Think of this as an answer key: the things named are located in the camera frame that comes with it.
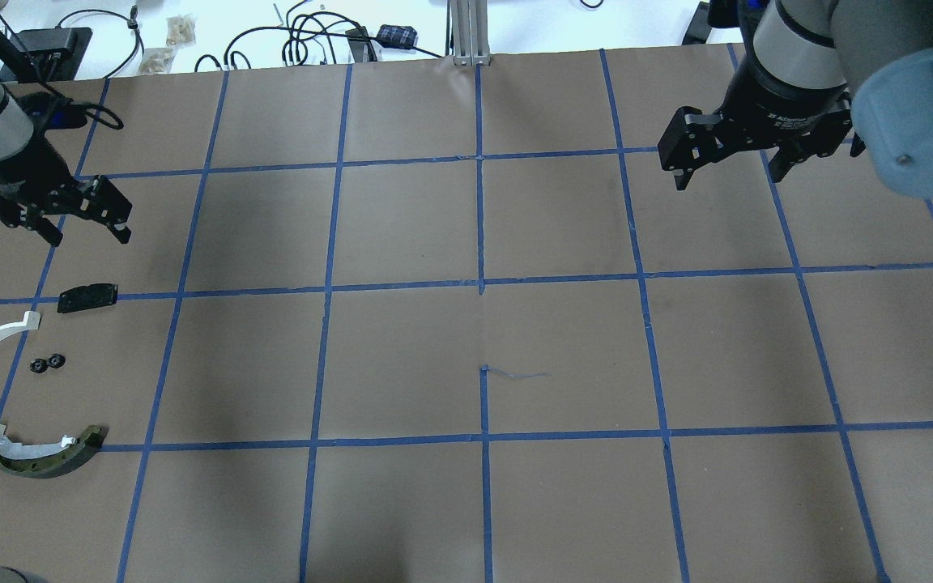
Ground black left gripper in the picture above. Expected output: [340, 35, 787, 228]
[0, 138, 133, 247]

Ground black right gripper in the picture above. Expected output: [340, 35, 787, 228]
[658, 57, 852, 191]

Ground black gear sideways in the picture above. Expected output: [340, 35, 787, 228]
[47, 353, 66, 369]

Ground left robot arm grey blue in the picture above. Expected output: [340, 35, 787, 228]
[0, 80, 133, 247]

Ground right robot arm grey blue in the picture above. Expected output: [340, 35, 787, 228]
[658, 1, 933, 199]

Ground small black remote part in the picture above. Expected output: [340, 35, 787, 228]
[56, 282, 119, 314]

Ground black power adapter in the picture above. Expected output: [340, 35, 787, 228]
[680, 1, 715, 45]

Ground black device box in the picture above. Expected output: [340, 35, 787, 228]
[10, 27, 93, 82]

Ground olive brake shoe part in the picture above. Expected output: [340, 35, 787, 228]
[0, 425, 109, 479]

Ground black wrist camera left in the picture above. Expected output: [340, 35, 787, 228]
[16, 91, 88, 135]

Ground aluminium frame post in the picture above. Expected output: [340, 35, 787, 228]
[445, 0, 492, 66]

